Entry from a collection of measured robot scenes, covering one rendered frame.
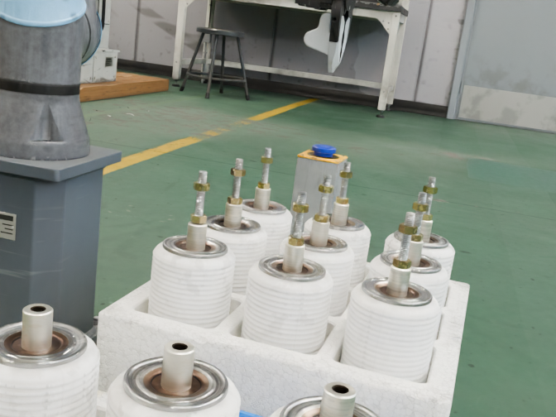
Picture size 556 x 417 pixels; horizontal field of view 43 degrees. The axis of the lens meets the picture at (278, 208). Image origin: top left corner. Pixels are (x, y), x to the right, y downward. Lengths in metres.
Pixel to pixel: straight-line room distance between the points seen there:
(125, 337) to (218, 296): 0.11
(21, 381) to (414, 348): 0.39
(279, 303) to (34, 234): 0.38
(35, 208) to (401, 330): 0.51
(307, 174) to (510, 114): 4.66
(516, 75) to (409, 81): 0.81
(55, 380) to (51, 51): 0.55
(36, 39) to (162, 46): 5.25
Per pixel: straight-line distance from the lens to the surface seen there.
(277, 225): 1.01
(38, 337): 0.57
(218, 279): 0.80
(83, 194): 1.03
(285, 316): 0.76
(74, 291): 1.07
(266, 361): 0.75
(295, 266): 0.78
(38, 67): 0.99
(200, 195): 0.80
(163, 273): 0.80
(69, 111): 1.01
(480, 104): 5.74
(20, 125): 0.99
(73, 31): 1.00
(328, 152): 1.16
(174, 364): 0.51
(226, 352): 0.76
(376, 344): 0.74
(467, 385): 1.19
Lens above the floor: 0.51
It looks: 14 degrees down
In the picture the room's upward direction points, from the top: 7 degrees clockwise
